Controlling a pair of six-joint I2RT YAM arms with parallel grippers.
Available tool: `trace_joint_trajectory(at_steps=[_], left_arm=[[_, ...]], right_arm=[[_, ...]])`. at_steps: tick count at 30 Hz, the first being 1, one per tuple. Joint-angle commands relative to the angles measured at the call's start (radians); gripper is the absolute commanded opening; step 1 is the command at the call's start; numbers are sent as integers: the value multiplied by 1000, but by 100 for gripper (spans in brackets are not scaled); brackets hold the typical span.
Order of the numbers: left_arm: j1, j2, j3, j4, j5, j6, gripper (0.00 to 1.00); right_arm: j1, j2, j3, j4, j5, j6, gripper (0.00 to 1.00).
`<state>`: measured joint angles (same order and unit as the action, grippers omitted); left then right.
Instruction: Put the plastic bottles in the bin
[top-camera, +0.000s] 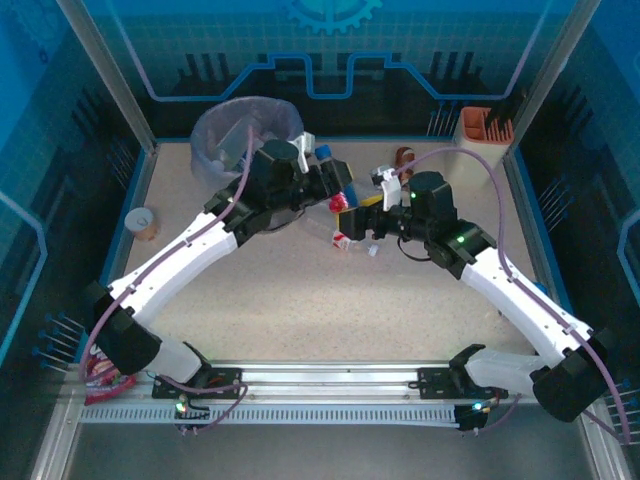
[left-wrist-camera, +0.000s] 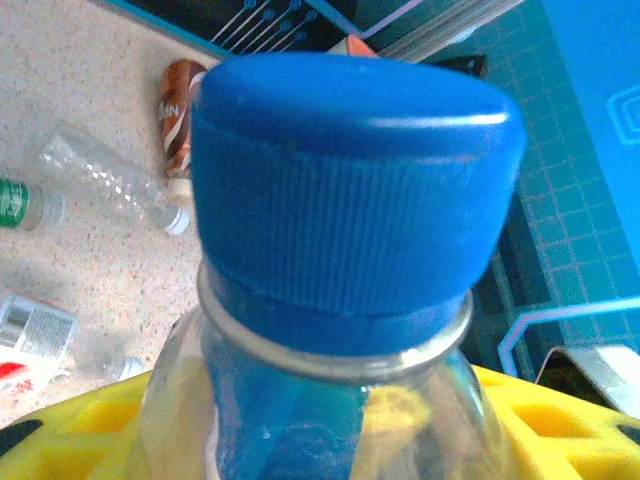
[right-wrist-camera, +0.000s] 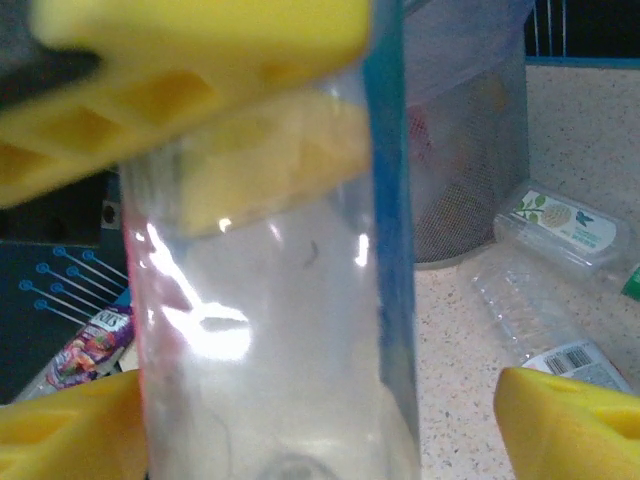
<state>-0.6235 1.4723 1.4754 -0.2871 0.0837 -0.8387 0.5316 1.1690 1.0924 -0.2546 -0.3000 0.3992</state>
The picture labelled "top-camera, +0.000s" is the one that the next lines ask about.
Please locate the clear bottle red white label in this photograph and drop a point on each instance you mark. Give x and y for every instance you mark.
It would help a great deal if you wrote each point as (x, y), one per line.
(342, 242)

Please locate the brown Nescafe coffee bottle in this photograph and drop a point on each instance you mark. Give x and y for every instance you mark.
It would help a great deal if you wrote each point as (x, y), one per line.
(404, 155)

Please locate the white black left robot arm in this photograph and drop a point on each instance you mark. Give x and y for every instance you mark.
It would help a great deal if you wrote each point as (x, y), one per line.
(165, 270)

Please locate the bin with clear plastic liner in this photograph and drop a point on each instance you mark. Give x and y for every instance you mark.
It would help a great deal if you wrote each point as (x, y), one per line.
(210, 130)

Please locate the small red object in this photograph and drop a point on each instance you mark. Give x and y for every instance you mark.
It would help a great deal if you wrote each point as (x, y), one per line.
(338, 203)

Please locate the beige holder with orange top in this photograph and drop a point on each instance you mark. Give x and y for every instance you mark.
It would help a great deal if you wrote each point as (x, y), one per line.
(475, 130)

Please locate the blue round object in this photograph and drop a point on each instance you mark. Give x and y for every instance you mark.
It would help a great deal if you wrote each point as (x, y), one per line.
(538, 288)

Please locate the paper cup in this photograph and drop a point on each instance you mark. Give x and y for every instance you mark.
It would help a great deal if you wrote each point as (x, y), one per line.
(142, 225)

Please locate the red snack packet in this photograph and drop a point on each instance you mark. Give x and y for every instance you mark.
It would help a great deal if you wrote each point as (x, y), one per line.
(107, 380)

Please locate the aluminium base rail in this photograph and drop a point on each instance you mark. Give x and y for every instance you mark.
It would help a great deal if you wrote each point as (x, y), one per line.
(325, 377)

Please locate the aluminium frame post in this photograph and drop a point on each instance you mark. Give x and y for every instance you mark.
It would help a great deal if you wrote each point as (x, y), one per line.
(110, 80)
(550, 75)

